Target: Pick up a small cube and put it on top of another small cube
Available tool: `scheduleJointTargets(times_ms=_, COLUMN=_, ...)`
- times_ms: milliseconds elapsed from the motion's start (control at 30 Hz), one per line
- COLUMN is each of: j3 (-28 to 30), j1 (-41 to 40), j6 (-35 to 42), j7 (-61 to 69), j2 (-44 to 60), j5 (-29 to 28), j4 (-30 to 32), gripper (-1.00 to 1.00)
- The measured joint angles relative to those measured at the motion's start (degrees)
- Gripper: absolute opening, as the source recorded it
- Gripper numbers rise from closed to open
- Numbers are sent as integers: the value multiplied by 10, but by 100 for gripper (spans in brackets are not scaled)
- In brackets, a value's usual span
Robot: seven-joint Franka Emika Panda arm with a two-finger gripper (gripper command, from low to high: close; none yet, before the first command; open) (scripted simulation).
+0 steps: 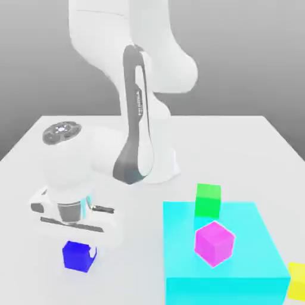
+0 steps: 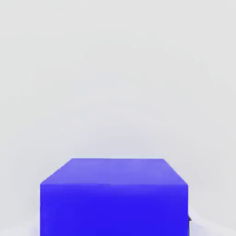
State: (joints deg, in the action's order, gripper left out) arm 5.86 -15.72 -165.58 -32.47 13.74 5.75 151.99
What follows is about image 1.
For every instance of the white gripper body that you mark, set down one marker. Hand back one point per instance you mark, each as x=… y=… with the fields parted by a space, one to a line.
x=108 y=234

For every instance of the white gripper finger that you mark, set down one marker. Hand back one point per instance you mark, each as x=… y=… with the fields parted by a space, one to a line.
x=94 y=252

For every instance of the small blue cube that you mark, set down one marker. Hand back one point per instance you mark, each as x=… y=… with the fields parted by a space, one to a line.
x=76 y=257

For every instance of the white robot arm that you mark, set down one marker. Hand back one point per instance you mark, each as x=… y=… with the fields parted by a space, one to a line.
x=100 y=35

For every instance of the small green cube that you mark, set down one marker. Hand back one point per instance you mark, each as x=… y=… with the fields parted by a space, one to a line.
x=207 y=201

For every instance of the small magenta cube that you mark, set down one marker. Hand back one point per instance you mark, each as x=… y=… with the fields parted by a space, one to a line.
x=213 y=244

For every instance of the small yellow cube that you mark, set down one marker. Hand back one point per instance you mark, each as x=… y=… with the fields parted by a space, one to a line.
x=297 y=282

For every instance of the large cyan box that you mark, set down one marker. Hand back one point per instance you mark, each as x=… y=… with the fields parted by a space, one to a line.
x=250 y=281

